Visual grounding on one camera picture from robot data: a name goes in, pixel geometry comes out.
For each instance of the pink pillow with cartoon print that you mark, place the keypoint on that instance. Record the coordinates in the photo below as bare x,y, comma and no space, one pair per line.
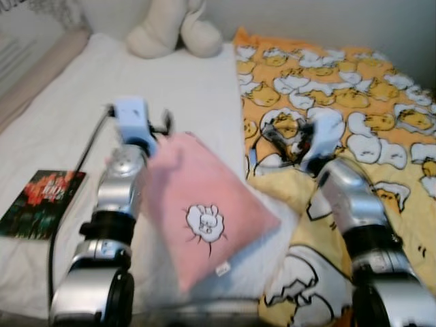
204,204

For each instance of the dark book with red cover art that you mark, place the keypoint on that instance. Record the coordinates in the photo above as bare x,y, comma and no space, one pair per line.
41,204

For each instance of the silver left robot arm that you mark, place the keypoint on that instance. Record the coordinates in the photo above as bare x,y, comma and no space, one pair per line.
112,204

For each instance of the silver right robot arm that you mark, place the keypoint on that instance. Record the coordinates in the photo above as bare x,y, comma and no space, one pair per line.
368,218

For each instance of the white quilted mattress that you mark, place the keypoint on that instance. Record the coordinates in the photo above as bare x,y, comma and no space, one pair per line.
184,88

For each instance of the yellow cartoon print blanket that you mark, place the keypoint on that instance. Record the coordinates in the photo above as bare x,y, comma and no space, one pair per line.
354,95

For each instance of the cream plush toy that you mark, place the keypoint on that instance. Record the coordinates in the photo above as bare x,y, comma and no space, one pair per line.
170,30

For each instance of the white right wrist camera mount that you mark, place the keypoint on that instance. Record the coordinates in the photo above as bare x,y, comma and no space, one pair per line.
325,139

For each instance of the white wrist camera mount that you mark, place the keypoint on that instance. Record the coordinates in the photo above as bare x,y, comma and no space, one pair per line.
325,139
131,117

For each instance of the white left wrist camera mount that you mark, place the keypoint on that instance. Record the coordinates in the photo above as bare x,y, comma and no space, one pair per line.
131,117

